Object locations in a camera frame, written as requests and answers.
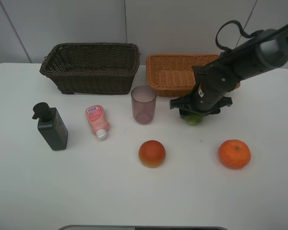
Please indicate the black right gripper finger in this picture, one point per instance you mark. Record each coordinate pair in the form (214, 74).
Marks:
(183, 113)
(214, 112)

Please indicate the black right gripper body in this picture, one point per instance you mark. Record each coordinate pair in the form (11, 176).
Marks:
(202, 99)

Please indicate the green lime fruit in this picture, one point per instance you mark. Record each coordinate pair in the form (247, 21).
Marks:
(193, 119)

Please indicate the translucent purple plastic cup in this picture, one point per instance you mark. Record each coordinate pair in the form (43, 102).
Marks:
(143, 104)

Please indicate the orange tangerine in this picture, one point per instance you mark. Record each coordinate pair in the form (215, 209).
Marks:
(234, 154)

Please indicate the red orange half fruit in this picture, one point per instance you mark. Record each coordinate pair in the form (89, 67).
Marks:
(152, 153)

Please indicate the dark green pump bottle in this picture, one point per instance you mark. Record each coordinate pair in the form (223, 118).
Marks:
(51, 126)

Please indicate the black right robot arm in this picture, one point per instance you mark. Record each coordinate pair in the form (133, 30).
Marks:
(265, 50)

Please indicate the light orange wicker basket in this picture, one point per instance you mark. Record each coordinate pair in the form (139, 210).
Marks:
(171, 75)

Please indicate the pink lotion bottle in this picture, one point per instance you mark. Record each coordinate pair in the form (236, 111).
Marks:
(98, 122)

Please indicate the dark brown wicker basket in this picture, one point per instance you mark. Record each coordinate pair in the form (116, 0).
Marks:
(92, 68)

